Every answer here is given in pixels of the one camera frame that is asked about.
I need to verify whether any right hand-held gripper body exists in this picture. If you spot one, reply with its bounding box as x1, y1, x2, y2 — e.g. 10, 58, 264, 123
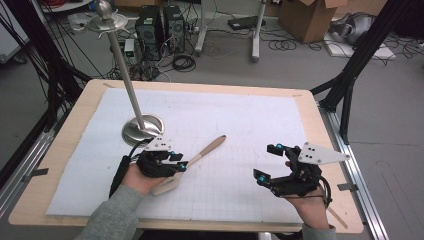
268, 142, 352, 198

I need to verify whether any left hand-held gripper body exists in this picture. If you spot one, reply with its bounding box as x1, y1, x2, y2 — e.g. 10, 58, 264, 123
136, 136, 180, 178

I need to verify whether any wooden slotted spatula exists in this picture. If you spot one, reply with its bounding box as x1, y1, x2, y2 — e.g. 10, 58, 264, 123
150, 134, 228, 197

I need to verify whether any person's left hand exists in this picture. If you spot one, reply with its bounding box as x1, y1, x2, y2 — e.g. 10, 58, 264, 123
121, 164, 168, 196

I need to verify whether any person's right hand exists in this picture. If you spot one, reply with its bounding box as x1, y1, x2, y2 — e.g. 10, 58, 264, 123
284, 161, 330, 231

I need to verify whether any steel utensil stand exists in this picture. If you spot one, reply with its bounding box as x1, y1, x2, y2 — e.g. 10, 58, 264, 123
85, 0, 165, 148

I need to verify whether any black table clip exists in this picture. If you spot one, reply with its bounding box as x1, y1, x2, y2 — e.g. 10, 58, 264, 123
336, 182, 360, 192
21, 167, 50, 183

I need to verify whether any person's right grey sleeve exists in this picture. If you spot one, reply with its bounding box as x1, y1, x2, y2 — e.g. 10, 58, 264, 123
301, 223, 338, 240

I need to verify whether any person's grey sleeve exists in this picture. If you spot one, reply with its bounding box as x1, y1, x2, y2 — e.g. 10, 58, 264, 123
74, 184, 145, 240
301, 223, 338, 240

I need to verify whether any white grid mat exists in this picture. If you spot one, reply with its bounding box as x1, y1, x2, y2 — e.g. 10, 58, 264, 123
45, 87, 310, 225

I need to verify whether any person's left grey sleeve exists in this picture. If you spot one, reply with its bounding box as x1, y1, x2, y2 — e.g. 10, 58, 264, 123
74, 184, 145, 240

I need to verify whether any white stand leg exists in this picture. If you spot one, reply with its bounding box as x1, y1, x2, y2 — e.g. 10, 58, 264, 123
251, 0, 268, 64
194, 0, 209, 57

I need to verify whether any small white box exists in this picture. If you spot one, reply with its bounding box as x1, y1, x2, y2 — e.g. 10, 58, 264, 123
123, 38, 136, 58

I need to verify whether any black computer tower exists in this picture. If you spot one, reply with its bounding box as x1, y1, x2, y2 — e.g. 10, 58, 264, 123
162, 4, 186, 54
134, 5, 165, 62

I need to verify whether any black flat device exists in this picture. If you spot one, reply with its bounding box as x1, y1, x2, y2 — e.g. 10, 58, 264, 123
227, 15, 267, 31

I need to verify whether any white floor board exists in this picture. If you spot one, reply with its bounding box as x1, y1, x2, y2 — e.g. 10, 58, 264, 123
323, 32, 398, 61

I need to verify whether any cardboard box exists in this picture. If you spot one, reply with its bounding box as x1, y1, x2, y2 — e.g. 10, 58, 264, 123
278, 0, 350, 44

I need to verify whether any grey bag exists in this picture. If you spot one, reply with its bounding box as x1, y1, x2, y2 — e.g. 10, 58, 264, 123
329, 12, 377, 46

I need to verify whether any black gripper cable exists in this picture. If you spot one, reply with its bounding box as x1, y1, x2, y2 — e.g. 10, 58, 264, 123
317, 177, 334, 210
127, 141, 152, 158

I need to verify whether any black wrist strap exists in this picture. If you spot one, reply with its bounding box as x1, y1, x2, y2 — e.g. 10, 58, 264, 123
108, 154, 133, 198

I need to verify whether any aluminium rail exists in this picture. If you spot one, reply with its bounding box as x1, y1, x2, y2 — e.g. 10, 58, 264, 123
0, 109, 64, 219
319, 107, 390, 240

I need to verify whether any coiled black cable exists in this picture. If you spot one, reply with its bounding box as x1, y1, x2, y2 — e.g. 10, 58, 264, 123
171, 54, 197, 73

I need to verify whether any thin black cable coil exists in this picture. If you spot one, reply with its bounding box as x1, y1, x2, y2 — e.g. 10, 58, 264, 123
267, 38, 298, 52

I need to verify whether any black metal frame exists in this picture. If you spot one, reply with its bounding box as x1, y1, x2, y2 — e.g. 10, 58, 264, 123
3, 0, 93, 131
309, 0, 413, 146

